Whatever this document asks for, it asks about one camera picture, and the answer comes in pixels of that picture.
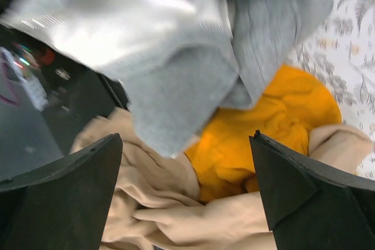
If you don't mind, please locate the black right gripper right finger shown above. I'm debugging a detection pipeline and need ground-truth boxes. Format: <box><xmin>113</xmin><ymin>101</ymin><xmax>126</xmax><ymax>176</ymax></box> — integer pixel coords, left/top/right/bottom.
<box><xmin>249</xmin><ymin>131</ymin><xmax>374</xmax><ymax>250</ymax></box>

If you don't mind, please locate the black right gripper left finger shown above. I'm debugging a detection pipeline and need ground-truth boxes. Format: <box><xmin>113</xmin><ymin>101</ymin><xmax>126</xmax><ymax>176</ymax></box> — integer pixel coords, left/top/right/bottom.
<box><xmin>1</xmin><ymin>133</ymin><xmax>122</xmax><ymax>250</ymax></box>

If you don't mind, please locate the orange cloth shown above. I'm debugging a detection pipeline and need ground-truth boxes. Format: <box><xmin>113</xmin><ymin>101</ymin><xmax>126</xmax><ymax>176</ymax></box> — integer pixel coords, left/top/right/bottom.
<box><xmin>185</xmin><ymin>66</ymin><xmax>342</xmax><ymax>203</ymax></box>

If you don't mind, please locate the grey sweatshirt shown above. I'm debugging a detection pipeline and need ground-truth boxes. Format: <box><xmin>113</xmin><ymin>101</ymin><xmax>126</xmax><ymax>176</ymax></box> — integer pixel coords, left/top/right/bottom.
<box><xmin>1</xmin><ymin>0</ymin><xmax>333</xmax><ymax>157</ymax></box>

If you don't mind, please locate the beige cloth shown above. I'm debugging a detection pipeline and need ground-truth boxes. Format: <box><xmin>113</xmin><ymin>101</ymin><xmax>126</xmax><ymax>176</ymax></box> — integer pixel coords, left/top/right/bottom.
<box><xmin>72</xmin><ymin>107</ymin><xmax>373</xmax><ymax>249</ymax></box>

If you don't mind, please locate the left controller board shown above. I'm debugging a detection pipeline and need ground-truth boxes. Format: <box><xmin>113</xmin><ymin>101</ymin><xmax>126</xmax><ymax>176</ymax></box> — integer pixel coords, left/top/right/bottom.
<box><xmin>1</xmin><ymin>43</ymin><xmax>53</xmax><ymax>112</ymax></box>

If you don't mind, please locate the floral tablecloth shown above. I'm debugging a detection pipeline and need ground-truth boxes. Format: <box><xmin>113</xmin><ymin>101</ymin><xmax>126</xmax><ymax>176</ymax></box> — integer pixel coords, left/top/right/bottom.
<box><xmin>285</xmin><ymin>0</ymin><xmax>375</xmax><ymax>179</ymax></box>

